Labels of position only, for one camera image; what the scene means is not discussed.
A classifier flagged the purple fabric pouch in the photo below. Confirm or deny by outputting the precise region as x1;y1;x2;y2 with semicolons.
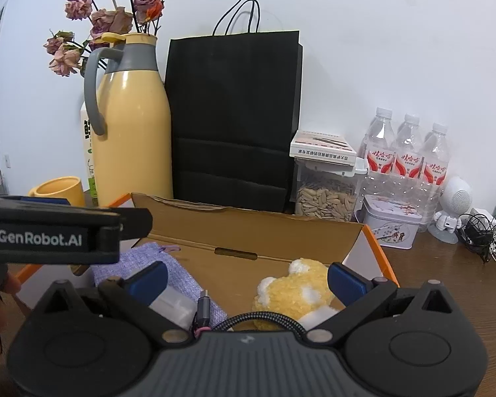
89;242;229;331

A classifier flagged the white flat box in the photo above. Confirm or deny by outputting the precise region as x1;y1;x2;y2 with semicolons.
289;130;357;166

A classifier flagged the yellow ceramic mug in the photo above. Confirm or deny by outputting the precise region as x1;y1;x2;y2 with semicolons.
28;176;86;207

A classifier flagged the white milk carton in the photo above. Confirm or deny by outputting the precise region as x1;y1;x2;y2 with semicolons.
79;104;97;200

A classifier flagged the water bottle right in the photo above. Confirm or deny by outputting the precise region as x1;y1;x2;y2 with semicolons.
418;123;450;232

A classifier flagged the black paper bag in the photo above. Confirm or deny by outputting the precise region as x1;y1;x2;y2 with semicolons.
165;0;303;212

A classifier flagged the black tangled cable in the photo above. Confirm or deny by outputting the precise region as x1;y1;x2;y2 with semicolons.
454;212;496;264

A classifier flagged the water bottle middle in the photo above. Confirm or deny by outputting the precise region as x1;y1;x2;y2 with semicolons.
392;114;422;178

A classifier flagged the yellow white plush toy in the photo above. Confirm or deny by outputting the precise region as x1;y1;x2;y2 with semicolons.
252;258;342;331

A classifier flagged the dried rose bouquet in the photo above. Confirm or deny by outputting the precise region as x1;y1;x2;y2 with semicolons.
44;0;166;77

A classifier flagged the black braided usb cable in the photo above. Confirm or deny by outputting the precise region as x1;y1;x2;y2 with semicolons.
189;289;308;335

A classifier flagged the clear plastic box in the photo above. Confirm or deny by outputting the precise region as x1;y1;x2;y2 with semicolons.
149;286;197;330

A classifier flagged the white decorated tin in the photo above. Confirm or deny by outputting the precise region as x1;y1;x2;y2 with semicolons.
355;195;422;250

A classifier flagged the clear seed container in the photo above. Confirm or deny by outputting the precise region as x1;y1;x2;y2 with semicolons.
295;158;368;221

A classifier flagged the orange pumpkin cardboard box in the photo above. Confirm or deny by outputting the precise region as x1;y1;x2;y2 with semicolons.
17;194;396;324

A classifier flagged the yellow thermos jug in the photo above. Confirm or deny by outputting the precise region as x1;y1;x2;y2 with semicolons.
84;32;173;206

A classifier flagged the water bottle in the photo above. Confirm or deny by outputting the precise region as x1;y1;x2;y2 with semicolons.
392;114;422;178
418;123;450;232
358;108;395;174

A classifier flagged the white robot toy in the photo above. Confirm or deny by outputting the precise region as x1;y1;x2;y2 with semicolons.
428;176;472;245

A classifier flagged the water bottle left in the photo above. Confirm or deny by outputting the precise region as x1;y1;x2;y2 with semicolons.
358;108;395;174

